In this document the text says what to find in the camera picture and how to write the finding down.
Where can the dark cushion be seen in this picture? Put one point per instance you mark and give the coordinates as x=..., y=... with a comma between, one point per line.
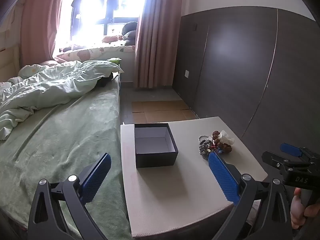
x=130, y=33

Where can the beige headboard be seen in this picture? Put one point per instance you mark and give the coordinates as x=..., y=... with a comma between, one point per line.
x=10, y=60

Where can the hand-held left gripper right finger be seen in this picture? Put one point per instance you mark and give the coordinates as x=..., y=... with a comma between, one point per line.
x=222, y=177

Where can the green plush item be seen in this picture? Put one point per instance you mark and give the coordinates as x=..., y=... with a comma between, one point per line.
x=115, y=60

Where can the flat cardboard sheet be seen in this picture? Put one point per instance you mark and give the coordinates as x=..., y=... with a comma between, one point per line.
x=160, y=112

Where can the bed with green sheet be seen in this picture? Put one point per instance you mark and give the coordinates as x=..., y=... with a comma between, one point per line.
x=62, y=142

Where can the dark brown wardrobe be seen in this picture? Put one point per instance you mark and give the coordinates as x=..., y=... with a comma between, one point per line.
x=237, y=67

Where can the window with dark frame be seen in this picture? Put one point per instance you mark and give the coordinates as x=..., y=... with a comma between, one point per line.
x=110, y=27

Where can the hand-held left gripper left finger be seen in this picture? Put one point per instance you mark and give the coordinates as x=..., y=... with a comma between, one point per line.
x=97, y=177

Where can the pink plush toy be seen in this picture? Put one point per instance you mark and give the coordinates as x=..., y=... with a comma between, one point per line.
x=110, y=39

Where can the person's right hand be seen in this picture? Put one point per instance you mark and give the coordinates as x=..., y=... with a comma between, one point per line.
x=296, y=212

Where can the pale green duvet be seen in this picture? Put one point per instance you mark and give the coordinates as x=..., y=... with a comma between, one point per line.
x=50, y=85

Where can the white bedside table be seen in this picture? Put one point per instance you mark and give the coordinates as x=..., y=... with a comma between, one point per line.
x=190, y=185

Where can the white wall socket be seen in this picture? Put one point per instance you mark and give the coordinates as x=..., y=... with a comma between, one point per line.
x=187, y=74

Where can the pink pillow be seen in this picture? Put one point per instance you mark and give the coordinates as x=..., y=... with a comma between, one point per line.
x=47, y=63

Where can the patterned window seat cushion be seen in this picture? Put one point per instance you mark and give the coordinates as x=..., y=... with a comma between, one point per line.
x=87, y=52

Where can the pale patterned pillow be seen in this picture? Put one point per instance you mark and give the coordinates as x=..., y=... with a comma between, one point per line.
x=31, y=70

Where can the black cloth item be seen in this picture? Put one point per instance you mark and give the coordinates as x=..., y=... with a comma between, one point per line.
x=105, y=82

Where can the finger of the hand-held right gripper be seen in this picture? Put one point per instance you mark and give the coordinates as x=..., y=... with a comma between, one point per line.
x=273, y=159
x=290, y=150

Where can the pink curtain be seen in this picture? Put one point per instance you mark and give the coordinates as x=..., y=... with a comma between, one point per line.
x=40, y=25
x=155, y=42

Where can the black jewelry box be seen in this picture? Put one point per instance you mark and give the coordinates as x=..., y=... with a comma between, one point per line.
x=155, y=160

